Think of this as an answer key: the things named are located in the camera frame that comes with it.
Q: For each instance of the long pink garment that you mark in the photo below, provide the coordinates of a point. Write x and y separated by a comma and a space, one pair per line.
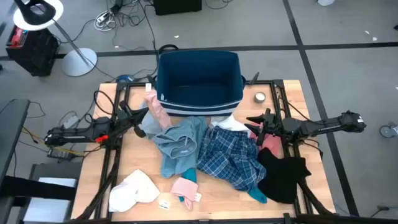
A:
157, 109

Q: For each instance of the grey caster wheel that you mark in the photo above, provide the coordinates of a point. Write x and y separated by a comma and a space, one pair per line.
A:
387, 130

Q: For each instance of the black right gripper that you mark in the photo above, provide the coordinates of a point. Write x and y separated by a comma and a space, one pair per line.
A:
270, 126

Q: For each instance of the round silver tin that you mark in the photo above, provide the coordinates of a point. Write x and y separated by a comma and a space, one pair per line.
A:
260, 97

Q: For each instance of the grey-blue garment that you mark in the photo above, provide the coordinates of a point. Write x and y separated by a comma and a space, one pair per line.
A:
150, 126

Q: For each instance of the small white tag card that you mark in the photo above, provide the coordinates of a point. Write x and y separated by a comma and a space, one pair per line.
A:
164, 204

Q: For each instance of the grey white cabinet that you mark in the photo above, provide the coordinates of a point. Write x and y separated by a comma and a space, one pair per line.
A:
46, 196

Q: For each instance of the black equipment case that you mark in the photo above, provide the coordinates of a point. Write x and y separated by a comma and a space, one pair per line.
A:
35, 53

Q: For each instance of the black box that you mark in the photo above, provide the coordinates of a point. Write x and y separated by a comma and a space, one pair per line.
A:
177, 6

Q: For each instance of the white pinkish garment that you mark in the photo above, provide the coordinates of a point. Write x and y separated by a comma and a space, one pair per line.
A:
133, 189

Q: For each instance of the blue plaid shirt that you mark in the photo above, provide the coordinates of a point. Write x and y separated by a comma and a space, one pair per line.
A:
227, 152

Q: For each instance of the white round lamp stand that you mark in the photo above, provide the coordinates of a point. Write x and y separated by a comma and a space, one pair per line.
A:
79, 63

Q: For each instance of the black desk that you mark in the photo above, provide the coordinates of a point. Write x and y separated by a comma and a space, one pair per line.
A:
11, 130

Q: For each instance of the black floor plug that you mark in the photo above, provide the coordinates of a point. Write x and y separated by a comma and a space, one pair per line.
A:
382, 208

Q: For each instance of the grey power brick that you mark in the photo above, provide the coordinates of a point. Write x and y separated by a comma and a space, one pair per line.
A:
71, 120

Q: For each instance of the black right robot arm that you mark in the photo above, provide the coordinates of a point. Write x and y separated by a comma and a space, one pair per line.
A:
323, 126

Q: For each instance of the black garment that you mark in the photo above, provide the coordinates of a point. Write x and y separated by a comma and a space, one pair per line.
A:
280, 177

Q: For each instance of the red item on case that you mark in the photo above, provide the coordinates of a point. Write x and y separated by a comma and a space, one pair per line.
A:
16, 35

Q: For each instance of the light blue denim shirt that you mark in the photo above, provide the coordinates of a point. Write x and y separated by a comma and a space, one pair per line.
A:
177, 143

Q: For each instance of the white t-shirt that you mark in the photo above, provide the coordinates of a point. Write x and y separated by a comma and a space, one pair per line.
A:
231, 124

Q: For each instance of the navy white-striped fabric basket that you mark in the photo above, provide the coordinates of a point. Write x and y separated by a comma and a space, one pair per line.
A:
199, 77

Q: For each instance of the salmon red garment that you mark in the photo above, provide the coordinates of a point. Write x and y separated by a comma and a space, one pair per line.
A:
273, 143

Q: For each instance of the white power strip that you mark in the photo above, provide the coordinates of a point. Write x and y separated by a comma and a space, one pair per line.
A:
102, 18

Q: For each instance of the teal sock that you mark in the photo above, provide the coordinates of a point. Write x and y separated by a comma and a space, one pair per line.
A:
258, 196
190, 175

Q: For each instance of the white object on floor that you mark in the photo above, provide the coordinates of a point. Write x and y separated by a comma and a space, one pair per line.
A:
326, 2

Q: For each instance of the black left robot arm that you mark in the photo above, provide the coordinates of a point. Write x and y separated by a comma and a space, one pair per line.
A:
77, 133

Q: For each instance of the black power adapter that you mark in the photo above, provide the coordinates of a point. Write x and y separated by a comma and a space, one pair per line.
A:
60, 154

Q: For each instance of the pink sock with tag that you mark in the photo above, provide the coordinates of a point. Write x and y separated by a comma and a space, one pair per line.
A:
185, 188

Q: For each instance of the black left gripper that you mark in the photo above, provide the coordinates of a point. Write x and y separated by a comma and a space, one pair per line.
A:
127, 119

